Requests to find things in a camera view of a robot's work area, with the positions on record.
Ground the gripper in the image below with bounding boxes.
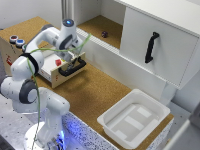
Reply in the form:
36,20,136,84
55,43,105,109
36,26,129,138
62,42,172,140
67,48,83,66

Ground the black drawer handle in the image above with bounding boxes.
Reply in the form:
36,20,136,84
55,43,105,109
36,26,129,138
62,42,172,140
58,56,87,78

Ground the wooden drawer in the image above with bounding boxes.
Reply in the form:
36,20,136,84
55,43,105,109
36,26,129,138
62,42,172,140
34,50,87,90

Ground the wooden drawer box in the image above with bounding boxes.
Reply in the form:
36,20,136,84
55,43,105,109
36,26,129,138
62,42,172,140
0,16,68,85

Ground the white cabinet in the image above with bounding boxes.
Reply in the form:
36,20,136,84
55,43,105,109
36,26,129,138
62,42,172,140
61,0,200,108

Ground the purple block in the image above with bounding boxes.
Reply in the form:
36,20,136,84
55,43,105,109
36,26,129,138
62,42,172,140
101,30,109,39

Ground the blue button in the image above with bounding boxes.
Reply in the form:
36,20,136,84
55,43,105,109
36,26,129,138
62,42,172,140
15,38,26,48

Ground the red button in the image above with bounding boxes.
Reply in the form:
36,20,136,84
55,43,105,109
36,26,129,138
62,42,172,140
9,34,19,44

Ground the white plastic box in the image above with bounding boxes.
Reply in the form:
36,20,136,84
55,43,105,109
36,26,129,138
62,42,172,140
96,88,172,150

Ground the white sliding door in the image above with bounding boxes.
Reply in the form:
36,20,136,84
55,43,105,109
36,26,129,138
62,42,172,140
118,6,200,90

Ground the green cable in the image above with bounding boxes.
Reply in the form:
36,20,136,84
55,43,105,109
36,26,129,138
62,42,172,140
24,33,92,148

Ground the black door handle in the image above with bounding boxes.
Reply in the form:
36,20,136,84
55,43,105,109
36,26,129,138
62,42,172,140
144,31,161,65

